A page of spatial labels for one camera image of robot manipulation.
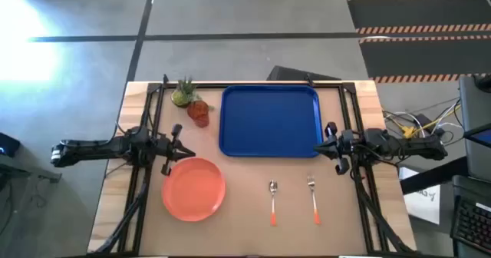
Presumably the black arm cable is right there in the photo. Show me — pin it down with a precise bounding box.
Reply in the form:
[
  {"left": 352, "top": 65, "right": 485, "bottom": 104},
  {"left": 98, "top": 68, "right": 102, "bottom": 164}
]
[
  {"left": 351, "top": 150, "right": 402, "bottom": 174},
  {"left": 113, "top": 94, "right": 154, "bottom": 138}
]

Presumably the black device with blue light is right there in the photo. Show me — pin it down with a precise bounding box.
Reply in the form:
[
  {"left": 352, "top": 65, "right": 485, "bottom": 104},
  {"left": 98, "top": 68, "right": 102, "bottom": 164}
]
[{"left": 0, "top": 131, "right": 21, "bottom": 159}]

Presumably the fork with orange handle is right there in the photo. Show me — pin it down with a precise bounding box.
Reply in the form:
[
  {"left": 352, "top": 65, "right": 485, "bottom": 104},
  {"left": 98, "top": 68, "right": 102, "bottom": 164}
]
[{"left": 306, "top": 175, "right": 322, "bottom": 226}]

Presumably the toy pineapple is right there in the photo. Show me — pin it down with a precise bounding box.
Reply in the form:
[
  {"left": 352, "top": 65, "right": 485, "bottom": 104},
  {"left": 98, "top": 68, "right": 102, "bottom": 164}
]
[{"left": 170, "top": 76, "right": 203, "bottom": 109}]

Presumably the orange plastic plate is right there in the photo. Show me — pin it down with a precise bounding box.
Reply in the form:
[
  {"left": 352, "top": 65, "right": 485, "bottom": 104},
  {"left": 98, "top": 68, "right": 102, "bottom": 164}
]
[{"left": 161, "top": 157, "right": 227, "bottom": 223}]

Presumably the spoon with orange handle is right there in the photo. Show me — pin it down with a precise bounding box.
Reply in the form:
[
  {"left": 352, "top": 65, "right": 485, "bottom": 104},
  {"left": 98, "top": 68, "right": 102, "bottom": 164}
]
[{"left": 268, "top": 179, "right": 278, "bottom": 227}]

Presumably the red translucent cup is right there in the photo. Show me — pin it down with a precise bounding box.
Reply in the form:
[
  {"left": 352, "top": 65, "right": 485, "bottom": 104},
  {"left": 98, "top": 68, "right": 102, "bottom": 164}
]
[{"left": 186, "top": 100, "right": 211, "bottom": 129}]

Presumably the yellow cable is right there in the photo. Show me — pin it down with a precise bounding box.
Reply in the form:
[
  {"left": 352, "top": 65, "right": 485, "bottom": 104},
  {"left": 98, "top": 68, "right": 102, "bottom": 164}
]
[{"left": 397, "top": 104, "right": 461, "bottom": 139}]

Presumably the black aluminium table frame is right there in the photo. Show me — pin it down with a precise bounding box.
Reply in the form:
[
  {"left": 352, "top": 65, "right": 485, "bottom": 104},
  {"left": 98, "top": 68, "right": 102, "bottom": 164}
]
[{"left": 91, "top": 74, "right": 420, "bottom": 256}]

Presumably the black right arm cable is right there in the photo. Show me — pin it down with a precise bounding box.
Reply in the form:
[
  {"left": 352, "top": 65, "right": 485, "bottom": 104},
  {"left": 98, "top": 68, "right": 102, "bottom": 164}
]
[{"left": 351, "top": 150, "right": 402, "bottom": 174}]

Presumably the black desk bar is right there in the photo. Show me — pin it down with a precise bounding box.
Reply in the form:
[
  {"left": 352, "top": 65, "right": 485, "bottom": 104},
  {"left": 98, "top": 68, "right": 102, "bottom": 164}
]
[{"left": 400, "top": 156, "right": 470, "bottom": 196}]

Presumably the grey monitor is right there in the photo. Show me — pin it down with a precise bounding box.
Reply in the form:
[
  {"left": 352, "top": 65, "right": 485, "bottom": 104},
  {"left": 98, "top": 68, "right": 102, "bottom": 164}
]
[{"left": 457, "top": 74, "right": 491, "bottom": 183}]

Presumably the black hazard-striped floor mat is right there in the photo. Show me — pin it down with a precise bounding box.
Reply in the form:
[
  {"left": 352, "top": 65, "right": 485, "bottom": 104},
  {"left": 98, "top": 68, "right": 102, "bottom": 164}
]
[
  {"left": 358, "top": 35, "right": 491, "bottom": 84},
  {"left": 346, "top": 0, "right": 491, "bottom": 35}
]

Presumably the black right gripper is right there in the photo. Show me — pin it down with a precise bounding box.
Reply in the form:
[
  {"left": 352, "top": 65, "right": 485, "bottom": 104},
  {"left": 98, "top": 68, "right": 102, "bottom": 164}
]
[{"left": 313, "top": 121, "right": 358, "bottom": 176}]

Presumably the tan table cover sheet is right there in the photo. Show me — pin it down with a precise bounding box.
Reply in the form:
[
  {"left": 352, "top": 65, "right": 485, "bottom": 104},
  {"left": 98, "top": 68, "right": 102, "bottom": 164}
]
[{"left": 139, "top": 87, "right": 368, "bottom": 256}]

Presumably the black keyboard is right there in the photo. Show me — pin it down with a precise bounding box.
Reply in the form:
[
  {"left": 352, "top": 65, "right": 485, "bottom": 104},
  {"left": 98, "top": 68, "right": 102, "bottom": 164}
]
[{"left": 450, "top": 195, "right": 491, "bottom": 253}]

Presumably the white paper sign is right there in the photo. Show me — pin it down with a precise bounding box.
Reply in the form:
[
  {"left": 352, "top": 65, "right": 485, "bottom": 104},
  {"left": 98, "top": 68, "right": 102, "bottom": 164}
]
[{"left": 397, "top": 167, "right": 442, "bottom": 226}]

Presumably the white cable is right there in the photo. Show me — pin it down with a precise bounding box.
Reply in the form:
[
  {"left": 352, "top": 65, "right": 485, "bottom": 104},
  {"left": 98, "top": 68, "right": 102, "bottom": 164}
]
[{"left": 382, "top": 110, "right": 425, "bottom": 129}]

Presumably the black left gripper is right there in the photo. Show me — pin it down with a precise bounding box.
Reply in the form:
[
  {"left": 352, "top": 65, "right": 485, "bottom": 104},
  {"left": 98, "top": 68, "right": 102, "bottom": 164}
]
[{"left": 153, "top": 124, "right": 196, "bottom": 176}]

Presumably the black power adapter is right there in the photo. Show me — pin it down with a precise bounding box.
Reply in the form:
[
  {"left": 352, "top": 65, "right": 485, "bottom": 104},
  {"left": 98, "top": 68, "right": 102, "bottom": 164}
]
[{"left": 414, "top": 113, "right": 437, "bottom": 131}]

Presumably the black box behind table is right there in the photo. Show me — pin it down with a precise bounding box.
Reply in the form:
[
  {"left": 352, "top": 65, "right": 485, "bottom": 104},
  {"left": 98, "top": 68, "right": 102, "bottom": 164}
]
[{"left": 266, "top": 64, "right": 342, "bottom": 82}]

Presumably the blue plastic tray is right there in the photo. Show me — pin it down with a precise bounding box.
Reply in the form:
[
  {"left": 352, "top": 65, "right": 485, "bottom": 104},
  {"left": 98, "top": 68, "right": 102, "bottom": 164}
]
[{"left": 218, "top": 84, "right": 324, "bottom": 159}]

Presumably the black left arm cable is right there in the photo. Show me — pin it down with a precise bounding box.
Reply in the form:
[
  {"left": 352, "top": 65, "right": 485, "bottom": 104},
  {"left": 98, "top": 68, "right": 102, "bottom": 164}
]
[{"left": 113, "top": 94, "right": 154, "bottom": 138}]

